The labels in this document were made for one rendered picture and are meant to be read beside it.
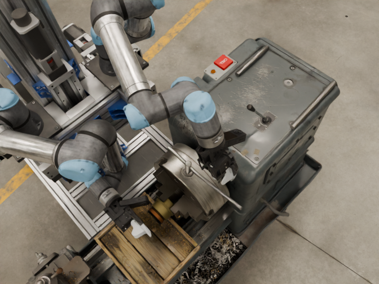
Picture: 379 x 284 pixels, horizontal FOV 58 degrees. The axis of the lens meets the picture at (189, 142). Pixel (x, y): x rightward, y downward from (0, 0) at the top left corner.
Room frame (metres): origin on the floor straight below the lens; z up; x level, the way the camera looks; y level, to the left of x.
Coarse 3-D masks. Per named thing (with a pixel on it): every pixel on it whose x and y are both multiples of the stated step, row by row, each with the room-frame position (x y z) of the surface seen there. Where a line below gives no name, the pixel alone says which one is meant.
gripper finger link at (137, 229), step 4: (132, 220) 0.41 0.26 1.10; (132, 224) 0.39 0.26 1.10; (136, 224) 0.39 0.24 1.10; (136, 228) 0.37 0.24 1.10; (140, 228) 0.37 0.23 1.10; (144, 228) 0.37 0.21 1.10; (132, 232) 0.36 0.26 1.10; (136, 232) 0.36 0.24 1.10; (140, 232) 0.36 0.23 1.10; (148, 232) 0.36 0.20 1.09
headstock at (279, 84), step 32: (256, 64) 0.96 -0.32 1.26; (288, 64) 0.93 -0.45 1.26; (224, 96) 0.81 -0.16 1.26; (256, 96) 0.79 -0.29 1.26; (288, 96) 0.77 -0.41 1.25; (224, 128) 0.67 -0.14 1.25; (256, 128) 0.65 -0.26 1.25; (288, 128) 0.63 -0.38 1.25; (256, 160) 0.52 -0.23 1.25; (288, 160) 0.62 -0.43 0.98; (256, 192) 0.46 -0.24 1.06
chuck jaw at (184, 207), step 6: (180, 198) 0.47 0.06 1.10; (186, 198) 0.46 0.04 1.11; (180, 204) 0.44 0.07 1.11; (186, 204) 0.44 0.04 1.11; (192, 204) 0.43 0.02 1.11; (174, 210) 0.42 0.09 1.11; (180, 210) 0.42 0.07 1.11; (186, 210) 0.41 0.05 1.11; (192, 210) 0.41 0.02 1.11; (198, 210) 0.41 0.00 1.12; (210, 210) 0.40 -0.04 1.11; (186, 216) 0.40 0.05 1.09; (192, 216) 0.39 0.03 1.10; (198, 216) 0.38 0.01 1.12
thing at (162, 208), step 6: (168, 198) 0.47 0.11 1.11; (156, 204) 0.45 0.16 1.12; (162, 204) 0.45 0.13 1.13; (168, 204) 0.45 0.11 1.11; (150, 210) 0.43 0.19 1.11; (156, 210) 0.43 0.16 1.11; (162, 210) 0.42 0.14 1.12; (168, 210) 0.42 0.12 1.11; (156, 216) 0.41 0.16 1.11; (162, 216) 0.41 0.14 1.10; (168, 216) 0.41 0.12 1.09; (162, 222) 0.39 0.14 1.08
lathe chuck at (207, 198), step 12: (168, 156) 0.61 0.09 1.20; (180, 156) 0.59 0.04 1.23; (156, 168) 0.61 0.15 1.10; (168, 168) 0.54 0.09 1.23; (180, 168) 0.53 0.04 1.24; (180, 180) 0.49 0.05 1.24; (192, 180) 0.48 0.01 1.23; (192, 192) 0.44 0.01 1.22; (204, 192) 0.44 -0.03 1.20; (216, 192) 0.45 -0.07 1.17; (204, 204) 0.41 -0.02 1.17; (216, 204) 0.42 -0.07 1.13; (204, 216) 0.40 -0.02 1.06
